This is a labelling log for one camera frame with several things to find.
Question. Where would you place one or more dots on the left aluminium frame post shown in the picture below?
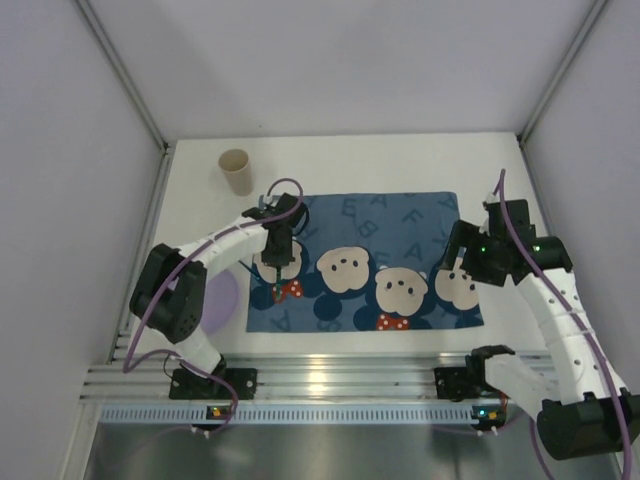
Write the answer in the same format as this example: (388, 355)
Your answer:
(97, 30)

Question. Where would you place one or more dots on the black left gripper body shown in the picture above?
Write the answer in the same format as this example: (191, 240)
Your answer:
(278, 257)

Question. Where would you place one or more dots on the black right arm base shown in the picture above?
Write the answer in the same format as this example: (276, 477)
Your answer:
(465, 382)

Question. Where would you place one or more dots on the blue metal spoon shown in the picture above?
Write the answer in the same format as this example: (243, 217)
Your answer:
(254, 274)

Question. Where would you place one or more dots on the blue cartoon bear placemat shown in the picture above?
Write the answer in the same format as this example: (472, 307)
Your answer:
(368, 262)

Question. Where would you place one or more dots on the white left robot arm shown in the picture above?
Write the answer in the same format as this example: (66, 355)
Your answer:
(169, 294)

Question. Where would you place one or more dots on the blue handled fork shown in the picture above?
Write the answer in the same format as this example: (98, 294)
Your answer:
(278, 286)

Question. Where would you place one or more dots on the aluminium frame post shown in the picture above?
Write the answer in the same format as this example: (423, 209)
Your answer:
(578, 40)
(97, 30)

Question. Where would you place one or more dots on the aluminium front rail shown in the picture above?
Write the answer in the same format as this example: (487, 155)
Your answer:
(297, 378)

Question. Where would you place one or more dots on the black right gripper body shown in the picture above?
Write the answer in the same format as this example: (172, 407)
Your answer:
(455, 245)

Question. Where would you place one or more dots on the perforated grey cable duct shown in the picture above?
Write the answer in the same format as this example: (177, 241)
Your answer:
(306, 414)

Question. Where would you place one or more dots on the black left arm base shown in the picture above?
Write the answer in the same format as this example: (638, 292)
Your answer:
(185, 385)

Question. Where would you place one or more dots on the beige cup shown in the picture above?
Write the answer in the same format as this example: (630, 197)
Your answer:
(236, 168)

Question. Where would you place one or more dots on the purple plate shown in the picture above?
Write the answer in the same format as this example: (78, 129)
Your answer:
(221, 300)

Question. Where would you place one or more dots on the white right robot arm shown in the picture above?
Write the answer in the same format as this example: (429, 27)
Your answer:
(588, 410)

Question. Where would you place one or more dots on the right aluminium frame post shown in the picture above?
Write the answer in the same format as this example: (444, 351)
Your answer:
(578, 40)

